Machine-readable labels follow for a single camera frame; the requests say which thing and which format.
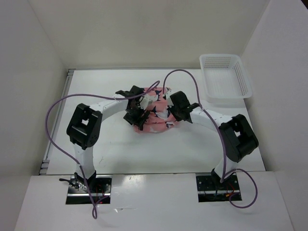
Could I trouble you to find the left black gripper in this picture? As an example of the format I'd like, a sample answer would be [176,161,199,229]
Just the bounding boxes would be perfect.
[123,103,150,130]

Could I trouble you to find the pink shark print shorts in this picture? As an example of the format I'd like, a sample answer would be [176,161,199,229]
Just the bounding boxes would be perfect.
[133,87,179,133]

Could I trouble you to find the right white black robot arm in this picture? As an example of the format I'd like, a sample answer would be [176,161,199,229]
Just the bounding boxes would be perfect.
[165,91,259,189]

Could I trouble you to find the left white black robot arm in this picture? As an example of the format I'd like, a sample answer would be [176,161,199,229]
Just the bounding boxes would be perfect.
[66,86,150,193]

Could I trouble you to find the white plastic mesh basket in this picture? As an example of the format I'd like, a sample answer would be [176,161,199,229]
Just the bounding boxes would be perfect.
[199,54,253,103]

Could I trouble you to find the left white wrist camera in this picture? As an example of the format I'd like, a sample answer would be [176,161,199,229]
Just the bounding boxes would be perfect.
[139,94,156,110]

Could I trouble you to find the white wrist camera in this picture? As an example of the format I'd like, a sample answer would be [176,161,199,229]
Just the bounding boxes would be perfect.
[139,94,156,110]
[163,89,174,108]

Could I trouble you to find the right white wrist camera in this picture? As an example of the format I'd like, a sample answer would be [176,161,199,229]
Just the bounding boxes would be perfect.
[163,89,174,108]

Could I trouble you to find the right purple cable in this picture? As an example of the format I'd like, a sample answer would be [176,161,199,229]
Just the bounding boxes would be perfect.
[162,69,259,208]

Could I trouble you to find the purple cable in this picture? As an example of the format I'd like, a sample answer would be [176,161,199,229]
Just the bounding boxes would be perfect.
[45,80,160,219]
[162,69,259,208]

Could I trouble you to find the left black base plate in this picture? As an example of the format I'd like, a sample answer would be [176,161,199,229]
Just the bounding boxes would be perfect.
[65,175,112,205]

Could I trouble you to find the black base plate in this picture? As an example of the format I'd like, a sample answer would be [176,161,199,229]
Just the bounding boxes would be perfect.
[65,175,112,205]
[195,173,242,203]

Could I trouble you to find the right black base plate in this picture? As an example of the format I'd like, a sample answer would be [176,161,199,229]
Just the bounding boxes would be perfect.
[195,173,242,203]

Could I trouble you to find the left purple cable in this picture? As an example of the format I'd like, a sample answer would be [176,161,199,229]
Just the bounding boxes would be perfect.
[45,80,160,219]

